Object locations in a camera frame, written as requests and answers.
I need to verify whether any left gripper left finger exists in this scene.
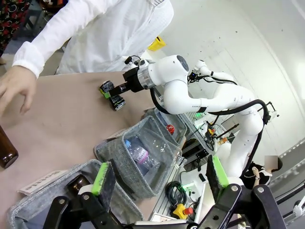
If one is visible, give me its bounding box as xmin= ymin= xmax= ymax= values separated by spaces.
xmin=47 ymin=161 xmax=120 ymax=229

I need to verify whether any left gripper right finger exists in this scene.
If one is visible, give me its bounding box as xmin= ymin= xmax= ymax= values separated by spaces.
xmin=199 ymin=155 xmax=285 ymax=229

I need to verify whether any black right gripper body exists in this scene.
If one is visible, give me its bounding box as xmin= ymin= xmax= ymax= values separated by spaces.
xmin=122 ymin=68 xmax=145 ymax=93

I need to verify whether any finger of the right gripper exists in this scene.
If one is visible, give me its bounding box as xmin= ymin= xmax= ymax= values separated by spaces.
xmin=102 ymin=83 xmax=130 ymax=99

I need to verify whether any crushed black silver can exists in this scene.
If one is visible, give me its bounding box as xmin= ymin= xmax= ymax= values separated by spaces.
xmin=99 ymin=80 xmax=126 ymax=112

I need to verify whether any brown glass bottle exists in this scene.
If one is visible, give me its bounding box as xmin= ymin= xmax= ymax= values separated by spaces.
xmin=0 ymin=125 xmax=20 ymax=169
xmin=66 ymin=175 xmax=92 ymax=195

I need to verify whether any clear plastic water bottle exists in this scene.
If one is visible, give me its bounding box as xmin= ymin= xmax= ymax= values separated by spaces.
xmin=124 ymin=136 xmax=161 ymax=176

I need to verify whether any white-sleeved right forearm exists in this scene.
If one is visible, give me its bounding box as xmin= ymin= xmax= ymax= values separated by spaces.
xmin=11 ymin=9 xmax=96 ymax=78

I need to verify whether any grey fabric basket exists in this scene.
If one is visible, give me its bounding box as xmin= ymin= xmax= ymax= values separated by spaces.
xmin=140 ymin=114 xmax=188 ymax=153
xmin=93 ymin=127 xmax=184 ymax=200
xmin=7 ymin=159 xmax=145 ymax=229

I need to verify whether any person's right hand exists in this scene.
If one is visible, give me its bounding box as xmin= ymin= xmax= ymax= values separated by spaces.
xmin=0 ymin=65 xmax=38 ymax=118

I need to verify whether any white equipment bench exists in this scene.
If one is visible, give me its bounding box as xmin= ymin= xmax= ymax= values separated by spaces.
xmin=149 ymin=108 xmax=241 ymax=223

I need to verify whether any yellow plastic sign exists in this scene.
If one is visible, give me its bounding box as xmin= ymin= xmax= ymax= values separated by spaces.
xmin=147 ymin=35 xmax=166 ymax=52

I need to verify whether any seated person in black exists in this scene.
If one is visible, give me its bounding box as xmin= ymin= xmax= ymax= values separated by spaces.
xmin=243 ymin=155 xmax=285 ymax=192

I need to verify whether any person in white jacket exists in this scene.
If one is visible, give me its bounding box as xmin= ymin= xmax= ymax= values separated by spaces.
xmin=56 ymin=0 xmax=175 ymax=75

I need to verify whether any yellow red emergency stop button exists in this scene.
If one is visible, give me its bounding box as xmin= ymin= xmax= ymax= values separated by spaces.
xmin=171 ymin=204 xmax=194 ymax=219

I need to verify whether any white Bottle label sign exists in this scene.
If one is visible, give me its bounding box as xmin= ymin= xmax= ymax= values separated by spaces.
xmin=17 ymin=168 xmax=69 ymax=196

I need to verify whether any red floral skirt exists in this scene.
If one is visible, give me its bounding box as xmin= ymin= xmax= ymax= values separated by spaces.
xmin=0 ymin=0 xmax=31 ymax=52

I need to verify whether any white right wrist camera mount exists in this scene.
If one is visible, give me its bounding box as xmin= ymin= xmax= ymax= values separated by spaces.
xmin=125 ymin=55 xmax=150 ymax=70

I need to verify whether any coiled black cable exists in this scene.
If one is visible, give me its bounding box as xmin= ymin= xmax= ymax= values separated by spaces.
xmin=165 ymin=180 xmax=188 ymax=206

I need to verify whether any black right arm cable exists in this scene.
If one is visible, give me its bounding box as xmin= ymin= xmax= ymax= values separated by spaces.
xmin=150 ymin=87 xmax=274 ymax=169

